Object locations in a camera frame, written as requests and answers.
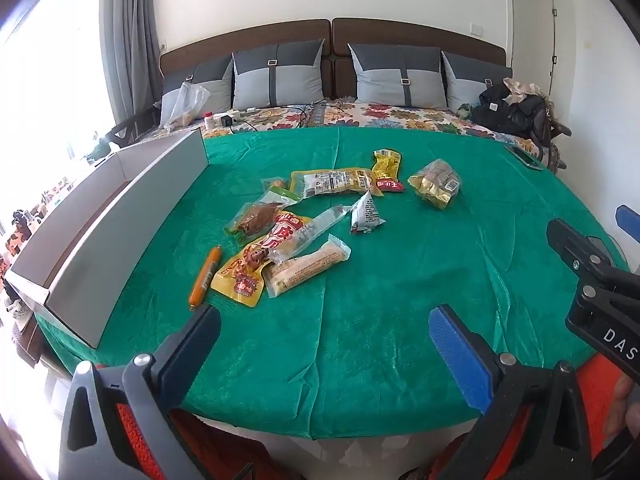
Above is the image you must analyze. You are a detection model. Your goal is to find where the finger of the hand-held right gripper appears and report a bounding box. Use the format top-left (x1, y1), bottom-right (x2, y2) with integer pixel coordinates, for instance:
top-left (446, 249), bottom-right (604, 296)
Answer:
top-left (546, 218), bottom-right (640, 311)
top-left (615, 204), bottom-right (640, 235)

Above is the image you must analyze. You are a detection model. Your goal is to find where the grey two-tone pillow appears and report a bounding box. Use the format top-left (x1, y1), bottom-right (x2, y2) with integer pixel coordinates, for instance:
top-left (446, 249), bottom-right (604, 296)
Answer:
top-left (231, 39), bottom-right (326, 110)
top-left (347, 42), bottom-right (447, 109)
top-left (160, 57), bottom-right (235, 128)
top-left (441, 51), bottom-right (513, 111)

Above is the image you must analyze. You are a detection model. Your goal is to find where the yellow red-label packet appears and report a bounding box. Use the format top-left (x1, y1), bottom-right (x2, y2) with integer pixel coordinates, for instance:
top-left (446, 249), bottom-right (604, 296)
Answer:
top-left (371, 149), bottom-right (406, 194)

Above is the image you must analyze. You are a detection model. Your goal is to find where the brown dried meat packet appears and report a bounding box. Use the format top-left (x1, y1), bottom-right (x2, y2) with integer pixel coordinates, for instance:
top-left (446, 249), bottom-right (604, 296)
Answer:
top-left (223, 201), bottom-right (286, 238)

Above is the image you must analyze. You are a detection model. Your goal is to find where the silver-edged smartphone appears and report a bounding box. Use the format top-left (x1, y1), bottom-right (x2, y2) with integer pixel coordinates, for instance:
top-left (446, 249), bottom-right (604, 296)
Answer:
top-left (504, 144), bottom-right (543, 170)

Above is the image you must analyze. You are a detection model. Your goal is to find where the silver triangular packet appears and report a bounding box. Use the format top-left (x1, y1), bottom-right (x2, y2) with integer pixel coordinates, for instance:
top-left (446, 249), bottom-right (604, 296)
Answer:
top-left (348, 190), bottom-right (388, 236)

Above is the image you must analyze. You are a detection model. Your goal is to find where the dark brown handbag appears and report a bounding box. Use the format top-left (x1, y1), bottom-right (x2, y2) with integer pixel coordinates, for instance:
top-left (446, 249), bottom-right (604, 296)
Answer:
top-left (530, 105), bottom-right (556, 146)

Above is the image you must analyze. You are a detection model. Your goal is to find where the red clothing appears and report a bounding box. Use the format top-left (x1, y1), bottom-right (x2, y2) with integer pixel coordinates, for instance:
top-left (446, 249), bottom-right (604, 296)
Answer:
top-left (115, 350), bottom-right (631, 480)

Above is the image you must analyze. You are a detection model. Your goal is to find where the yellow red printed packet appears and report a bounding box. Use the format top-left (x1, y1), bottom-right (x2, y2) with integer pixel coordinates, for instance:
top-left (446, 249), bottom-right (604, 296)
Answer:
top-left (210, 211), bottom-right (315, 307)

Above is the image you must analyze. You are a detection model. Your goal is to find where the black cable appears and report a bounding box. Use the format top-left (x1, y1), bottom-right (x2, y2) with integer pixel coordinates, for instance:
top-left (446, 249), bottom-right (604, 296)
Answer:
top-left (295, 100), bottom-right (351, 128)

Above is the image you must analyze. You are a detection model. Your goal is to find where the beige clothing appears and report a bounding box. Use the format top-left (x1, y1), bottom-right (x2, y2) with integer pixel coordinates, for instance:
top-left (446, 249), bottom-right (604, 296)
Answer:
top-left (502, 77), bottom-right (548, 103)

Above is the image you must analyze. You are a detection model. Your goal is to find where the yellow-edged peanut packet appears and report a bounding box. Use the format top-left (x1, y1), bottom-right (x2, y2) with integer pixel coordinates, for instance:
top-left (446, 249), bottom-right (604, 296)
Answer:
top-left (290, 167), bottom-right (376, 198)

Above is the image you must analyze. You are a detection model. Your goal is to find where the grey curtain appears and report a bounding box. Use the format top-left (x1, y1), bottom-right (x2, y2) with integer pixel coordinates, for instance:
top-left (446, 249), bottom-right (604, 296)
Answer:
top-left (100, 0), bottom-right (163, 133)

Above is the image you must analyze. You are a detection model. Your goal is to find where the gold clear candy packet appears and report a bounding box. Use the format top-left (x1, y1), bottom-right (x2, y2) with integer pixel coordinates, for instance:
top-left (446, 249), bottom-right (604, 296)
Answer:
top-left (407, 158), bottom-right (462, 209)

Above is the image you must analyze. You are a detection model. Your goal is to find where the white wafer packet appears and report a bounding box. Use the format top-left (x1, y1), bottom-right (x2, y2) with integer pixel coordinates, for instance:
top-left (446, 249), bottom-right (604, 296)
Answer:
top-left (262, 233), bottom-right (351, 300)

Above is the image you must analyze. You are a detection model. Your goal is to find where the grey box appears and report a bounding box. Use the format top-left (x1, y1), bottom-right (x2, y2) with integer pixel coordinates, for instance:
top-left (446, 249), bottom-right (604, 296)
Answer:
top-left (4, 127), bottom-right (210, 350)

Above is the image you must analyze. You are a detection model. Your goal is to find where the clear long packet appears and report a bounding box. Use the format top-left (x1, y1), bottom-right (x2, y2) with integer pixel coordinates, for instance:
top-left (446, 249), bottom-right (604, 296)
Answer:
top-left (267, 203), bottom-right (353, 265)

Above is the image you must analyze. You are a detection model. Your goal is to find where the row of small ornaments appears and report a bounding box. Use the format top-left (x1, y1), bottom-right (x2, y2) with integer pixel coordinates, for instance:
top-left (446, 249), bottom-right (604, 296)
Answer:
top-left (0, 175), bottom-right (76, 266)

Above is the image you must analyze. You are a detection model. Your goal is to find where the black jacket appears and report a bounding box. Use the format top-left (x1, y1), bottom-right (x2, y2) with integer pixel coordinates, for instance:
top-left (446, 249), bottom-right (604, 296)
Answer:
top-left (470, 85), bottom-right (551, 141)

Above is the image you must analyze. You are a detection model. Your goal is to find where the floral bedsheet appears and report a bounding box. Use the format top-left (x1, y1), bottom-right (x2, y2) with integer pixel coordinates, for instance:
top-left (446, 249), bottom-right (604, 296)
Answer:
top-left (135, 97), bottom-right (556, 161)

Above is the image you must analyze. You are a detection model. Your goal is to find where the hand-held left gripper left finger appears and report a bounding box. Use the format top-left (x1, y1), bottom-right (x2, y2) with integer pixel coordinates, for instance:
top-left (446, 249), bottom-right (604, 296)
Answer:
top-left (57, 304), bottom-right (223, 480)

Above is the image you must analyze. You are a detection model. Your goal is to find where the green tablecloth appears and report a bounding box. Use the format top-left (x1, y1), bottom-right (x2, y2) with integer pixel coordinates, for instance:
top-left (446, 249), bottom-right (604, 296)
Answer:
top-left (35, 125), bottom-right (628, 441)

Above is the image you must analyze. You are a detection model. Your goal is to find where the green-edged clear packet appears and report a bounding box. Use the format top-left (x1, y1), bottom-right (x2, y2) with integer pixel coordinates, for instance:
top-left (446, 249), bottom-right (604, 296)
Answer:
top-left (260, 185), bottom-right (301, 207)

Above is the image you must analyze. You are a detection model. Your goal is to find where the white power strip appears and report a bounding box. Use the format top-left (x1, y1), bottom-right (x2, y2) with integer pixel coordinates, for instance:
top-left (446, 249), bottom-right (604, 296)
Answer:
top-left (220, 107), bottom-right (261, 123)

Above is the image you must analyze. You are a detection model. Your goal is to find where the person's right hand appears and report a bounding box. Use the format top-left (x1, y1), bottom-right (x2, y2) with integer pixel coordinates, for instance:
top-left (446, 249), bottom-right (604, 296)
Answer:
top-left (612, 375), bottom-right (640, 441)

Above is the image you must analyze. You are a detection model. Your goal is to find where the white door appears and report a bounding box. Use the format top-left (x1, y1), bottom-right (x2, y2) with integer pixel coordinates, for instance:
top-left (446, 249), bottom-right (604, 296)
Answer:
top-left (550, 0), bottom-right (596, 126)

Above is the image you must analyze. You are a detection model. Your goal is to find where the clear plastic bag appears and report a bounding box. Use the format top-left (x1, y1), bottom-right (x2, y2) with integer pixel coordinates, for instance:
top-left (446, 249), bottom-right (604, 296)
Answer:
top-left (162, 81), bottom-right (211, 131)

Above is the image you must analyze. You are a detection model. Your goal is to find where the brown headboard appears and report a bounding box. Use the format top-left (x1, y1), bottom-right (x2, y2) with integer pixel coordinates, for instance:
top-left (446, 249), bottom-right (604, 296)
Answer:
top-left (159, 17), bottom-right (507, 106)

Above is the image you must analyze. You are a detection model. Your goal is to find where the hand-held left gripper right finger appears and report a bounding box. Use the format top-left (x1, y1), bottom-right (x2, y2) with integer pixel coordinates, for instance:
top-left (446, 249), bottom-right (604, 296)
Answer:
top-left (428, 304), bottom-right (593, 480)

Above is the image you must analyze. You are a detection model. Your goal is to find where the orange sausage stick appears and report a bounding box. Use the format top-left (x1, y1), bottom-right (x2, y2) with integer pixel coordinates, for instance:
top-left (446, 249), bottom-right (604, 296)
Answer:
top-left (188, 245), bottom-right (222, 311)

